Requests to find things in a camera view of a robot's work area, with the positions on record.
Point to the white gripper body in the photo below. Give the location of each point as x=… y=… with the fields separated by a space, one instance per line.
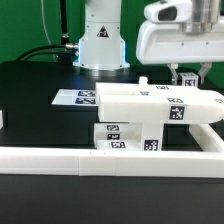
x=181 y=31

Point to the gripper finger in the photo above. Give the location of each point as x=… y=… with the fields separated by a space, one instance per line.
x=174 y=73
x=205 y=68

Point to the white chair seat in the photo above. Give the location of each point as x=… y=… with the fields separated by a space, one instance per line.
x=146 y=133

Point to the white chair back frame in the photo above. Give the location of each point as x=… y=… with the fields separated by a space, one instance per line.
x=182 y=104

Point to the white tagged nut cube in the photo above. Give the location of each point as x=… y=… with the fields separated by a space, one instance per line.
x=189 y=79

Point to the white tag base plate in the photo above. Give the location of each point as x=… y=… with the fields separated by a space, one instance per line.
x=73 y=97

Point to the white U-shaped fence frame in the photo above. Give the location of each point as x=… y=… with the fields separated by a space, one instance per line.
x=60 y=142

